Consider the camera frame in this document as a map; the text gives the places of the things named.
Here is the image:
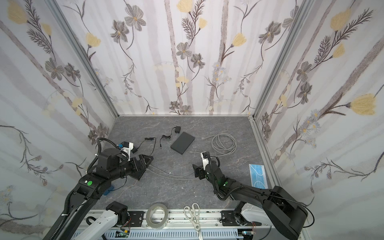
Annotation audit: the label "dark grey switch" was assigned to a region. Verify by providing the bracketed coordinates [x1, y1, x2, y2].
[171, 132, 195, 155]

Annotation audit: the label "small black adapter with cable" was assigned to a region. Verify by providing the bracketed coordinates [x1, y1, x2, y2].
[159, 126, 181, 148]

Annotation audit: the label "black ribbed network switch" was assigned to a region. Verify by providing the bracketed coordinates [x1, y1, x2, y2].
[128, 166, 147, 181]

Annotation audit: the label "black power adapter with cable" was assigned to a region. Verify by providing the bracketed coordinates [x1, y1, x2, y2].
[131, 137, 157, 156]

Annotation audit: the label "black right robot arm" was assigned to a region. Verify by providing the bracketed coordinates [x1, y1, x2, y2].
[192, 152, 314, 240]

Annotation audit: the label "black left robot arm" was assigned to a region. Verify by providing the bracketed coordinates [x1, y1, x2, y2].
[44, 138, 154, 240]

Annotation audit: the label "small blue object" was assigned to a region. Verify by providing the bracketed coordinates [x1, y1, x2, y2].
[104, 186, 115, 196]

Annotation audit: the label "blue face mask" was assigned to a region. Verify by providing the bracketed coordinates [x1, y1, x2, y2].
[249, 165, 268, 189]

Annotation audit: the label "clear tape roll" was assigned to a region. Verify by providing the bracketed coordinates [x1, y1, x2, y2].
[146, 203, 169, 230]

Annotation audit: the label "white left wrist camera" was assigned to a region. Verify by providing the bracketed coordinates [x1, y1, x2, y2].
[118, 141, 134, 161]

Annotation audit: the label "coiled grey ethernet cable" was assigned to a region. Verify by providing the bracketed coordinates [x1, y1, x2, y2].
[190, 131, 238, 157]

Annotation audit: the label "white handled scissors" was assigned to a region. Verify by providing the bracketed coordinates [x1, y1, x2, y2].
[184, 203, 203, 240]

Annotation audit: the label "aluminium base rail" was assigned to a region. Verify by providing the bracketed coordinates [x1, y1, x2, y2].
[124, 204, 275, 230]

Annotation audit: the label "white slotted cable duct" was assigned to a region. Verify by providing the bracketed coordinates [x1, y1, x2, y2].
[71, 229, 244, 240]

